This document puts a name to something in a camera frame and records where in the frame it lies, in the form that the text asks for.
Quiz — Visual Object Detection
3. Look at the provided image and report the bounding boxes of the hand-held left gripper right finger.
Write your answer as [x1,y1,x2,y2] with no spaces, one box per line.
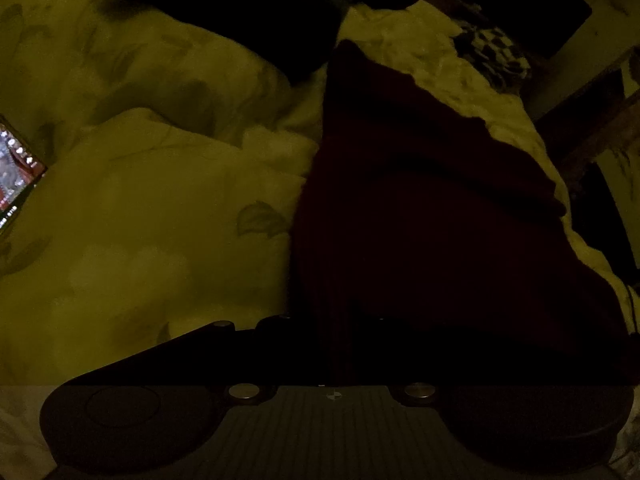
[321,316,632,403]

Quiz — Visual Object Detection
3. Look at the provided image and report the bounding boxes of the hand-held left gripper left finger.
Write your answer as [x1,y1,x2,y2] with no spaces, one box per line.
[62,316,322,403]

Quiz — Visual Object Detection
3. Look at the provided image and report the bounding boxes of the dark red garment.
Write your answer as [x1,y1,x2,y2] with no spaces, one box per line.
[289,39,632,387]

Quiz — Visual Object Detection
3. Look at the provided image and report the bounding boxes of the leaf print duvet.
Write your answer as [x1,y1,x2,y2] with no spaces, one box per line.
[0,0,323,480]

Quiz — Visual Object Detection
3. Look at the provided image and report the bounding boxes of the smartphone with lit screen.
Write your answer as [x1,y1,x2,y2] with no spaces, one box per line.
[0,114,49,233]

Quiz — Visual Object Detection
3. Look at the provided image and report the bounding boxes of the wooden television stand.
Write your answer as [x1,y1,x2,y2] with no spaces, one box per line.
[532,54,632,173]

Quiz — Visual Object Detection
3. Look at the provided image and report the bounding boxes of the black-and-white checkered cloth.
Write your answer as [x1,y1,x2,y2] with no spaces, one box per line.
[451,21,532,94]

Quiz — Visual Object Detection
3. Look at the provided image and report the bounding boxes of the black garment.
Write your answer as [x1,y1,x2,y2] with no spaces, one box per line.
[106,0,417,87]

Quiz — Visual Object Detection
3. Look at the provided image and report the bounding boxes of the black television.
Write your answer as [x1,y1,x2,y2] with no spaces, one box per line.
[477,0,594,62]

